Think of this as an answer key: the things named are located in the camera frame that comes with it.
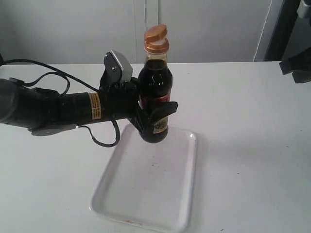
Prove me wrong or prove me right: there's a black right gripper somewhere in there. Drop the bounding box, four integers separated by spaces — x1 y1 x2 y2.
279 48 311 83

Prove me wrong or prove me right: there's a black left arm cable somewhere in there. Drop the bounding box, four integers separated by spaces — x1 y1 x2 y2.
0 59 121 148

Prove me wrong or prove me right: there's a white rectangular plastic tray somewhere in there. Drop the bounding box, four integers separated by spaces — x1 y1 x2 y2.
90 125 197 233

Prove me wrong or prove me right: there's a dark soy sauce bottle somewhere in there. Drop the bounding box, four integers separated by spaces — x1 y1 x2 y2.
137 24 173 144

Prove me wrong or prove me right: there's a grey camera on left gripper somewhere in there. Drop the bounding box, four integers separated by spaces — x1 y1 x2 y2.
101 50 133 86

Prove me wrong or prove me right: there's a grey camera on right gripper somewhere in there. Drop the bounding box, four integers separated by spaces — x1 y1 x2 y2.
297 0 311 19

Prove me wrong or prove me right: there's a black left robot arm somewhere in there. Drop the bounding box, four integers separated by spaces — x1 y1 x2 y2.
0 72 178 136

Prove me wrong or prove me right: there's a grey camera on gripper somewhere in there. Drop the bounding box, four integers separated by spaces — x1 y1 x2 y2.
297 0 311 19
101 50 133 86

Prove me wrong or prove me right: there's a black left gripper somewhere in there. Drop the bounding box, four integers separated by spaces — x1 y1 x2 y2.
99 70 178 138

